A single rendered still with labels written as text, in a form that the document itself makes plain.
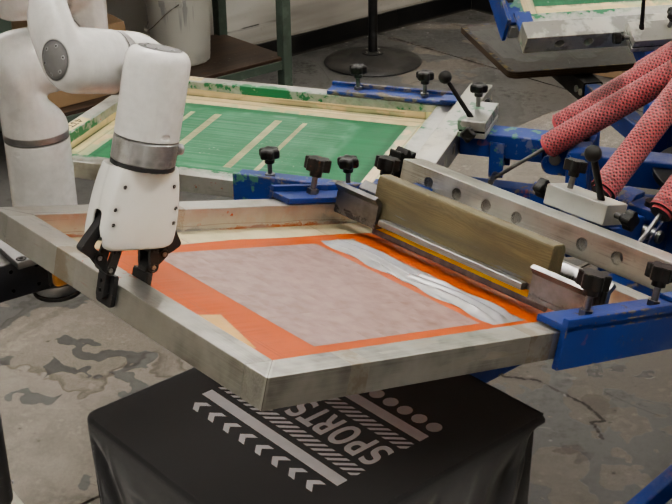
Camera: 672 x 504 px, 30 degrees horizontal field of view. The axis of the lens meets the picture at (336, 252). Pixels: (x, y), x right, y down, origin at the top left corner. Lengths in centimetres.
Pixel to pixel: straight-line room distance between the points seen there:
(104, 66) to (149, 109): 8
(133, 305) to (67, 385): 231
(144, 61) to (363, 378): 42
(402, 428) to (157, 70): 65
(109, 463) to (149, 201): 51
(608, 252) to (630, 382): 179
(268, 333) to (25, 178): 52
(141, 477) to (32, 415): 191
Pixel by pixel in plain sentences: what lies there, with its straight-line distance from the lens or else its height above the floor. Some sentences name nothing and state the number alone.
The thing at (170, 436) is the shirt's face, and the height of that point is 95.
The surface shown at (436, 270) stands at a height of 108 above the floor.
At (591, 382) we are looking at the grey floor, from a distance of 373.
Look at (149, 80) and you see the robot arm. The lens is 141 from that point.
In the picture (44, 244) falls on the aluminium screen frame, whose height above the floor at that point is 126.
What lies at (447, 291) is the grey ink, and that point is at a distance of 179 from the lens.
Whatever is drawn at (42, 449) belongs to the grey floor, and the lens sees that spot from 349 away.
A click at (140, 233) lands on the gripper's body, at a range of 146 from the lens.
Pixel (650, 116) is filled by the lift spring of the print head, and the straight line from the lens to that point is 229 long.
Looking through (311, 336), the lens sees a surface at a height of 118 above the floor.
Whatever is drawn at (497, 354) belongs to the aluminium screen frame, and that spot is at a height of 115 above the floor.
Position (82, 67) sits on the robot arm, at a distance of 143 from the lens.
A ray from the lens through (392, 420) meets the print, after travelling 178.
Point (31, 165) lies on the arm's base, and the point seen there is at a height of 127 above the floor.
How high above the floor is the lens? 193
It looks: 26 degrees down
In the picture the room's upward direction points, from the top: 1 degrees counter-clockwise
